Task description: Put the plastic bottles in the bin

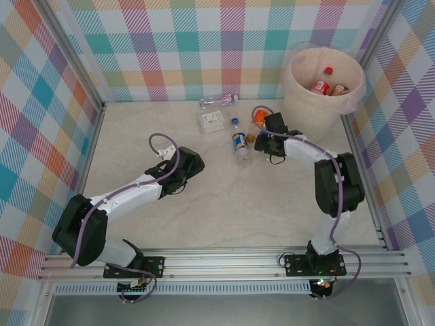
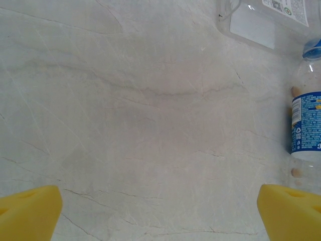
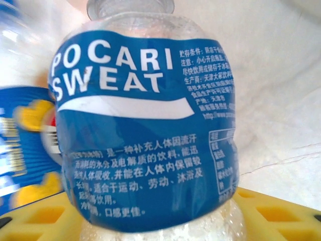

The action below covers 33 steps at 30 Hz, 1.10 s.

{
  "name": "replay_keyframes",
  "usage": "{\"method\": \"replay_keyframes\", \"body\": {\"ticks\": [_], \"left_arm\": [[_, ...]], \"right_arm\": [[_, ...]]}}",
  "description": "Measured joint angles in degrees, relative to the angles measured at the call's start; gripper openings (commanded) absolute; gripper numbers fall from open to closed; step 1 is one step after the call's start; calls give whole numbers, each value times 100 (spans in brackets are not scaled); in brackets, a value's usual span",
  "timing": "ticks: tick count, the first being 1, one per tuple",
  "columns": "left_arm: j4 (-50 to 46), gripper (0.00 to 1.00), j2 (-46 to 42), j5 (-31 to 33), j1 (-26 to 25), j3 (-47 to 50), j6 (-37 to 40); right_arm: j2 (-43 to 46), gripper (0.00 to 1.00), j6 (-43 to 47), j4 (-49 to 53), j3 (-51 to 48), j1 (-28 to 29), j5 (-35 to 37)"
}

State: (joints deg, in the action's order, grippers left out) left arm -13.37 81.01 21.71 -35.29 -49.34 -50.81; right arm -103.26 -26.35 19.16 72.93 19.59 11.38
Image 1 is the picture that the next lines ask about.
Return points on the clear bottle purple pink label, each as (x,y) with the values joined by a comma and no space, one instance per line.
(217,101)

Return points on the orange cap orange label bottle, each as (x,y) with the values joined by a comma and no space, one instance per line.
(338,90)

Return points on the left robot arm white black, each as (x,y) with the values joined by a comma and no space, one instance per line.
(125,197)

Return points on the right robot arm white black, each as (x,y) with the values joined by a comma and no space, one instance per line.
(306,149)

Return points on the flattened clear container white label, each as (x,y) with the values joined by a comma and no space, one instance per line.
(210,120)

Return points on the small circuit board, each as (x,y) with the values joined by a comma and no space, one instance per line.
(323,285)
(132,290)

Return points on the red label cola bottle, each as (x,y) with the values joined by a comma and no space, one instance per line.
(320,86)

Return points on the blue yellow label bottle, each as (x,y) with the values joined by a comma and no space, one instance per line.
(240,142)

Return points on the aluminium frame post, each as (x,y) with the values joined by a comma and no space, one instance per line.
(380,34)
(75,57)

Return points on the aluminium table edge rail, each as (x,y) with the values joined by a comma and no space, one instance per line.
(91,142)

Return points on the long aluminium base rail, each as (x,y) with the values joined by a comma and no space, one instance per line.
(221,261)

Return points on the beige round bin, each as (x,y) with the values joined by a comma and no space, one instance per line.
(306,112)

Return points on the orange bottle brown cap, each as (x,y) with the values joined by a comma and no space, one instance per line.
(260,119)

